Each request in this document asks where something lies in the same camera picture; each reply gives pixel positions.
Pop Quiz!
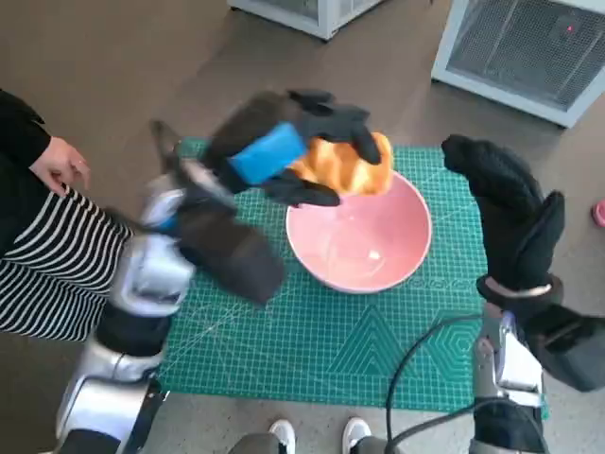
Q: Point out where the person's hand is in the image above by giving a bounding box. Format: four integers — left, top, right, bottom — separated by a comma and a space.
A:
28, 136, 92, 198

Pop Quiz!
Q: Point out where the seated person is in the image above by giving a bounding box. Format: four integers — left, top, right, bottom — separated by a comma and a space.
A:
0, 89, 136, 341

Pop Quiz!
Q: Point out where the green cutting mat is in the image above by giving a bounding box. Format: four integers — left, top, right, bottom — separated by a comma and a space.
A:
158, 136, 491, 411

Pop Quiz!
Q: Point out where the large white mesh cabinet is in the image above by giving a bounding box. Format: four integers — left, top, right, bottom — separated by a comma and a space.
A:
430, 0, 605, 129

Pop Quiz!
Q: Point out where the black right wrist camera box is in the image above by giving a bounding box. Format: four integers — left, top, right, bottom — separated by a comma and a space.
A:
522, 302, 605, 393

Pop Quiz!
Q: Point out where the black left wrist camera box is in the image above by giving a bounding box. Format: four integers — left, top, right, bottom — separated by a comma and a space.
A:
177, 207, 287, 304

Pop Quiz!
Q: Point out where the long orange bread loaf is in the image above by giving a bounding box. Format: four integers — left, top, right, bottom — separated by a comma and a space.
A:
287, 131, 395, 198

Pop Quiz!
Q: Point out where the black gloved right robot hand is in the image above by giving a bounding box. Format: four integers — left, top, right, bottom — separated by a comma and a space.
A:
441, 134, 567, 290

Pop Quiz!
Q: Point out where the long black robot cable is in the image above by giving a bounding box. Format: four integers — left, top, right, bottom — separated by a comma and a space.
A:
386, 315, 486, 454

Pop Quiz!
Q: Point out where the white louvred cabinet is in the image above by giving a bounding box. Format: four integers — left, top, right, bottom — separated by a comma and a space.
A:
227, 0, 393, 42

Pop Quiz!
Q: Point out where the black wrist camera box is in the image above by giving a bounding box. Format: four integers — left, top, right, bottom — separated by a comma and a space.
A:
177, 207, 287, 304
522, 302, 605, 393

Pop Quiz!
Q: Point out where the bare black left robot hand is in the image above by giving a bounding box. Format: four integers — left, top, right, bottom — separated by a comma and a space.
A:
206, 88, 384, 210

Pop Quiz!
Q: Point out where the black right arm cable loop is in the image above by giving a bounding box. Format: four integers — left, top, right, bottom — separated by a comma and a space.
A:
391, 399, 549, 454

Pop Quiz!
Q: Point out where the pink bowl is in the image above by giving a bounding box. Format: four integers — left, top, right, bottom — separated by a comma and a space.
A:
285, 169, 434, 295

